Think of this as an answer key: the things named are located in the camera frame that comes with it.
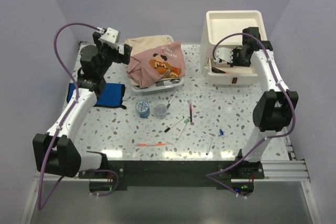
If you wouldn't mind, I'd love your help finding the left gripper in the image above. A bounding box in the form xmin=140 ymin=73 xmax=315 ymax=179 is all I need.
xmin=93 ymin=34 xmax=132 ymax=77

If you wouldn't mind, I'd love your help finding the orange black highlighter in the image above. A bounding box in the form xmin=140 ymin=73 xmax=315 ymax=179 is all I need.
xmin=212 ymin=68 xmax=229 ymax=74

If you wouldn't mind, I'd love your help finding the white drawer cabinet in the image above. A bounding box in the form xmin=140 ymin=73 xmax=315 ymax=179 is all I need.
xmin=201 ymin=10 xmax=268 ymax=87

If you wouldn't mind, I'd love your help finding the pink printed t-shirt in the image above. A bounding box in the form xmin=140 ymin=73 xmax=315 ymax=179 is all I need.
xmin=127 ymin=41 xmax=186 ymax=88

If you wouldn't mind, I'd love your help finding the white laundry basket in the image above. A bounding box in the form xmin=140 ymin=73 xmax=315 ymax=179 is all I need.
xmin=127 ymin=34 xmax=184 ymax=97

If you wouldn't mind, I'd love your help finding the green capped white marker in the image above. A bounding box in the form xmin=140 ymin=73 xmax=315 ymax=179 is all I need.
xmin=166 ymin=90 xmax=178 ymax=109

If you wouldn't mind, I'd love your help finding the magenta pen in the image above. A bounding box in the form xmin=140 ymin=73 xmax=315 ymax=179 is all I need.
xmin=187 ymin=99 xmax=194 ymax=125

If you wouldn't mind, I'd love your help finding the black capped white marker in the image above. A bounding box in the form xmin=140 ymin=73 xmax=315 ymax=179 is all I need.
xmin=164 ymin=116 xmax=184 ymax=133

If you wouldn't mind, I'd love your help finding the orange pen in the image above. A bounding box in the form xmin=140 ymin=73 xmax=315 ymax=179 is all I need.
xmin=136 ymin=143 xmax=166 ymax=147

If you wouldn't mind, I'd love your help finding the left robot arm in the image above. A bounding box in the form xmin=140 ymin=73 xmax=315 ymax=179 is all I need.
xmin=33 ymin=28 xmax=132 ymax=178

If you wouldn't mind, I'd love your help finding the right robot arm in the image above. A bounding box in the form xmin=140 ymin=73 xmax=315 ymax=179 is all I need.
xmin=232 ymin=27 xmax=299 ymax=178

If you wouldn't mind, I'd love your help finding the blue cloth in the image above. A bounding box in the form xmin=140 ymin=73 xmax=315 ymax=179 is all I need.
xmin=64 ymin=83 xmax=127 ymax=111

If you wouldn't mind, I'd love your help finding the blue round tin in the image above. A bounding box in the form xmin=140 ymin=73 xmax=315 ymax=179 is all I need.
xmin=135 ymin=100 xmax=150 ymax=119

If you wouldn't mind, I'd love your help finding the clear plastic cup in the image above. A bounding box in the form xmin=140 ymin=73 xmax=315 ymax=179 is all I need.
xmin=154 ymin=104 xmax=167 ymax=119

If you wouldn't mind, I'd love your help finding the white slim pen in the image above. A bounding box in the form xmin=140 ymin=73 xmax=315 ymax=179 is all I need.
xmin=206 ymin=137 xmax=213 ymax=155

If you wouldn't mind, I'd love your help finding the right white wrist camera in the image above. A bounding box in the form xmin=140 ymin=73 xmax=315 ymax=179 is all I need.
xmin=214 ymin=47 xmax=233 ymax=64

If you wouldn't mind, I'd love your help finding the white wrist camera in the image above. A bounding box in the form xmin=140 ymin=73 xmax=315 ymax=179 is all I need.
xmin=214 ymin=47 xmax=233 ymax=64
xmin=99 ymin=27 xmax=120 ymax=45

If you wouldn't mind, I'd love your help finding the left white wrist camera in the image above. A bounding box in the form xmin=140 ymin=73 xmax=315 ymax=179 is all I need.
xmin=99 ymin=27 xmax=120 ymax=45

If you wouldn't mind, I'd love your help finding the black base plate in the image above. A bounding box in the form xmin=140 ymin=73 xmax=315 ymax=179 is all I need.
xmin=79 ymin=161 xmax=265 ymax=190

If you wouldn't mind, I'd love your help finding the aluminium rail frame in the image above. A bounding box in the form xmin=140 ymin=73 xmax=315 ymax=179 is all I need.
xmin=19 ymin=40 xmax=320 ymax=224

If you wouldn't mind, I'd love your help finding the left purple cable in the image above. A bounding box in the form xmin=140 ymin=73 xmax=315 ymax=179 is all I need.
xmin=37 ymin=23 xmax=120 ymax=211

